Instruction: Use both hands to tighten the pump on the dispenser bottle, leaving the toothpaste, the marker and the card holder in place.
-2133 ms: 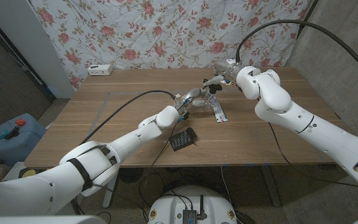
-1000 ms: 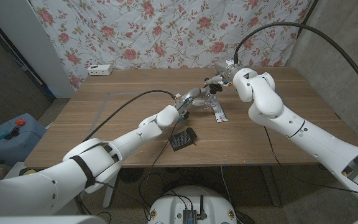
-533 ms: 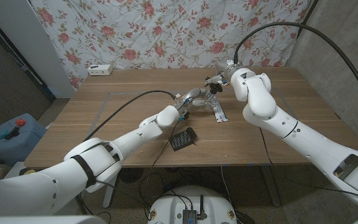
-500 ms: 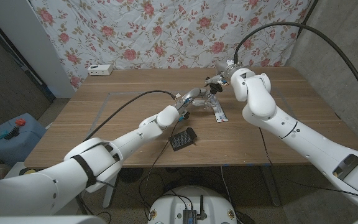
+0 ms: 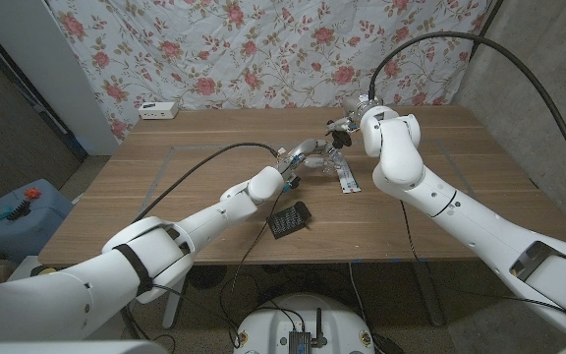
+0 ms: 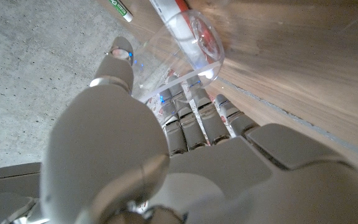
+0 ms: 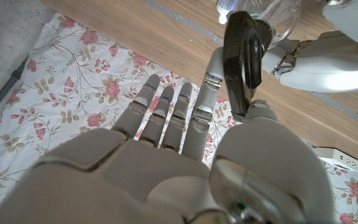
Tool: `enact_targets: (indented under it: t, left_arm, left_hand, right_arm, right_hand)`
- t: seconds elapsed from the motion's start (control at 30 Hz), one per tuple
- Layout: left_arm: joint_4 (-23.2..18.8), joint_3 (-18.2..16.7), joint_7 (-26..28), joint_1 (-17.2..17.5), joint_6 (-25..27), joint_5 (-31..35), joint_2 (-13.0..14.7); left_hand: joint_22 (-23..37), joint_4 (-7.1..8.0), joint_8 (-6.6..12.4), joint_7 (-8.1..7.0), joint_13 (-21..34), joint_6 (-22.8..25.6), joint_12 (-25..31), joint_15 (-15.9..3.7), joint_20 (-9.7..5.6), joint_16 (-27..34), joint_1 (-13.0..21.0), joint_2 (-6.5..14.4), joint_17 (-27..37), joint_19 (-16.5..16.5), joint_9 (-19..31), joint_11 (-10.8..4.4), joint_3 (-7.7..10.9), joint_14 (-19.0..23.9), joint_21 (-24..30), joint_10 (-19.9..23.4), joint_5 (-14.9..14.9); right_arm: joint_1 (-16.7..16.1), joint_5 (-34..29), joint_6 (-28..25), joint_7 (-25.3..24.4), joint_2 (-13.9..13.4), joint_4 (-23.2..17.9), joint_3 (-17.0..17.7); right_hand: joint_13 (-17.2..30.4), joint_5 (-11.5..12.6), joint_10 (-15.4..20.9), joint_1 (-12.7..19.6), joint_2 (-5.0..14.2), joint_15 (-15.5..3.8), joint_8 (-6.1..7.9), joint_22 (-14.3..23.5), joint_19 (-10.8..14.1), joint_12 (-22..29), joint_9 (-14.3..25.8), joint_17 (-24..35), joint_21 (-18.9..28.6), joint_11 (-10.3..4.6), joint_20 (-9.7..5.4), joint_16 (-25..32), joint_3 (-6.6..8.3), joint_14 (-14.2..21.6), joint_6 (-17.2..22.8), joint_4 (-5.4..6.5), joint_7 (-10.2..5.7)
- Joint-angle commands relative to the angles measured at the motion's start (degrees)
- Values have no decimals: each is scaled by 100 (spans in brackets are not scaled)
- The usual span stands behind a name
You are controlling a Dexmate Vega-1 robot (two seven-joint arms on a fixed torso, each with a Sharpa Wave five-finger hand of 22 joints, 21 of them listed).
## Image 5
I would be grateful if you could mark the white toothpaste tube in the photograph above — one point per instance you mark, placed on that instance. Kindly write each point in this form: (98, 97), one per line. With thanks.
(348, 178)

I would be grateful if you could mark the floral backdrop cloth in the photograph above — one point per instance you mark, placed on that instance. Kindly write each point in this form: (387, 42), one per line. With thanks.
(288, 49)

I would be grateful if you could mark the black pole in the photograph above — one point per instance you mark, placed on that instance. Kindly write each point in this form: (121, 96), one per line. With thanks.
(484, 22)

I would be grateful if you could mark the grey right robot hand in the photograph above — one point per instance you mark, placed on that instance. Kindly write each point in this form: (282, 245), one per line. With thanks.
(356, 105)

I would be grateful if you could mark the clear spray bottle black pump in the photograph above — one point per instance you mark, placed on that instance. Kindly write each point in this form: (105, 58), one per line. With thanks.
(341, 140)

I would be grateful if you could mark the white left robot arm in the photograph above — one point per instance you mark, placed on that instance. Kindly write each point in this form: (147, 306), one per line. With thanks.
(189, 226)

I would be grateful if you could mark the yellow black object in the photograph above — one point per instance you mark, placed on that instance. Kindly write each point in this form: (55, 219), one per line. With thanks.
(47, 271)

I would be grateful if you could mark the black antenna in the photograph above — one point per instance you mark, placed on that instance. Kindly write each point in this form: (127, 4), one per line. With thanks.
(319, 324)

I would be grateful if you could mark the black round fan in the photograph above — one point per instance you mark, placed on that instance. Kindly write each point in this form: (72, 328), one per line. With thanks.
(207, 276)

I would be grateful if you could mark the white table leg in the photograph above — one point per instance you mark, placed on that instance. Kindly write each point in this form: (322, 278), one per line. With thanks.
(172, 310)

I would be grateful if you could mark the grey table leg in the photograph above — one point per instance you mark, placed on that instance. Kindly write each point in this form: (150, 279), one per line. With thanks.
(428, 295)

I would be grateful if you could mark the blue storage box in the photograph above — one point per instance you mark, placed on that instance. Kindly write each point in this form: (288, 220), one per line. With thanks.
(37, 231)

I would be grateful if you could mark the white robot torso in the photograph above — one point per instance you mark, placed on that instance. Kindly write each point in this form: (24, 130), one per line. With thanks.
(268, 324)

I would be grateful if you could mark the red flower toy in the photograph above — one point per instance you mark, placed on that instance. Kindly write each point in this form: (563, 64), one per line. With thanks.
(32, 193)

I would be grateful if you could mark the grey computer module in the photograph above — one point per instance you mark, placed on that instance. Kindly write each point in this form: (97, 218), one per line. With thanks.
(299, 341)

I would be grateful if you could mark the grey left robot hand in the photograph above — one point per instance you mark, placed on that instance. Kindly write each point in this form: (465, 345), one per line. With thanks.
(305, 147)

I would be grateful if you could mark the white power strip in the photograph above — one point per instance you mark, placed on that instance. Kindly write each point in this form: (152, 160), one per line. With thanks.
(157, 110)

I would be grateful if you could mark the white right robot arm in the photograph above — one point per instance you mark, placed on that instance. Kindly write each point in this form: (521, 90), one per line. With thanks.
(460, 216)

